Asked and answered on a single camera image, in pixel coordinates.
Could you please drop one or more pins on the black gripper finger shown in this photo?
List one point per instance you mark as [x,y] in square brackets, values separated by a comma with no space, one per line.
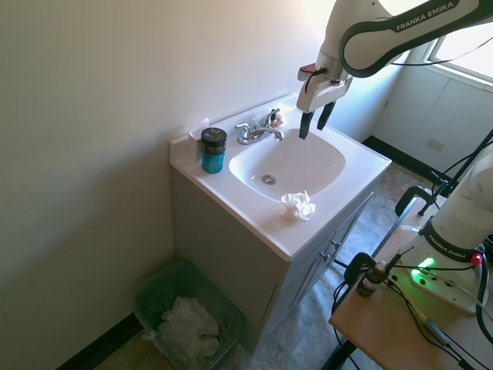
[324,115]
[304,125]

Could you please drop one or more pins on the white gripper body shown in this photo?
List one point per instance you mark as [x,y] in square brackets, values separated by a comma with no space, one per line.
[321,91]

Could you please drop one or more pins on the white Franka Panda arm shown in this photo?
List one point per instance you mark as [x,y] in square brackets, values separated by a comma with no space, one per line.
[454,216]

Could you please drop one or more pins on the crumpled white tissue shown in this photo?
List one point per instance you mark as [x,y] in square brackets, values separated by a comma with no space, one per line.
[297,206]

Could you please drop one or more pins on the green plastic trash bin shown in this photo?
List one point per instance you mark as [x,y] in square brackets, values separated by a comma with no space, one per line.
[188,308]

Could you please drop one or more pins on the white paper in bin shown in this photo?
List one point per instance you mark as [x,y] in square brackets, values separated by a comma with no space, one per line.
[189,330]

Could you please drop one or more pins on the small pink object behind faucet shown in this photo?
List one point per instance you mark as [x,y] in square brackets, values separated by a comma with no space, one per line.
[277,118]

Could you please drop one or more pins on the chrome faucet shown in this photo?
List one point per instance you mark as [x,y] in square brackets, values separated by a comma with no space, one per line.
[259,131]

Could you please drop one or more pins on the white sink countertop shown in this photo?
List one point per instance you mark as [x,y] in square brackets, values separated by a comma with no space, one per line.
[281,181]

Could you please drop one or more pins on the chrome sink drain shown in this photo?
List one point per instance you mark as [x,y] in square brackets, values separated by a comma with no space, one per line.
[269,179]

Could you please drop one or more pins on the teal jar black lid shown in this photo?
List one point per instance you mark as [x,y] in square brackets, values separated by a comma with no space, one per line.
[212,150]

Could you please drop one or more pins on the black clamp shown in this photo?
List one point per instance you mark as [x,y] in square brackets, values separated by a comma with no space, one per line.
[414,200]

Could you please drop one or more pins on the grey vanity cabinet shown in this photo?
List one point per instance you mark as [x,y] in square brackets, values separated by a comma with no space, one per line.
[292,270]

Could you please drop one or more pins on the window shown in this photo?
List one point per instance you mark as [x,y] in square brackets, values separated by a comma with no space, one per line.
[462,46]

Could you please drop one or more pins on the small dark dropper bottle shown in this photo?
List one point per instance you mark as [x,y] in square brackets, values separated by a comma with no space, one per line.
[369,283]

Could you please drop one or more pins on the wooden table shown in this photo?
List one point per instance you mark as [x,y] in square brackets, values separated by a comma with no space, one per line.
[400,320]

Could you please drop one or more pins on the wrist camera with red top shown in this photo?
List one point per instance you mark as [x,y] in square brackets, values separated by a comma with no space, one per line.
[310,70]

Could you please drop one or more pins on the wall electrical outlet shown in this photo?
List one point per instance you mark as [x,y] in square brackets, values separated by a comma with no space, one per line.
[435,144]

